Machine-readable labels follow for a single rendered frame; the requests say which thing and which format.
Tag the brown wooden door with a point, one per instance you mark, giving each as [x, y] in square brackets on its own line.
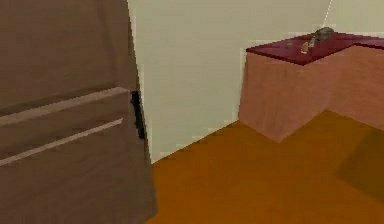
[66, 116]

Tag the small orange object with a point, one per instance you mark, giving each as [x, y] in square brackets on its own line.
[304, 47]

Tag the pink counter with maroon top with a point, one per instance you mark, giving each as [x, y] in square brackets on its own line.
[293, 90]

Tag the grey faucet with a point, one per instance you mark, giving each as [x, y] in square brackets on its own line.
[322, 34]

